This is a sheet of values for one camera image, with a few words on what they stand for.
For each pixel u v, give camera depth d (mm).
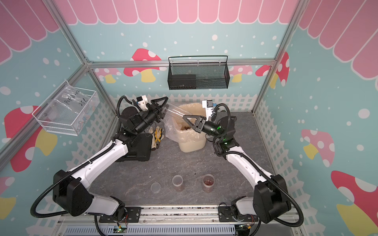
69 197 408
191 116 625
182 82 875
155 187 837
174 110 695
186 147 937
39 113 627
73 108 711
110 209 605
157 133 1059
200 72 946
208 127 616
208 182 814
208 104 612
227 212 744
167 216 757
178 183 739
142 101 671
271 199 411
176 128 787
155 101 646
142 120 608
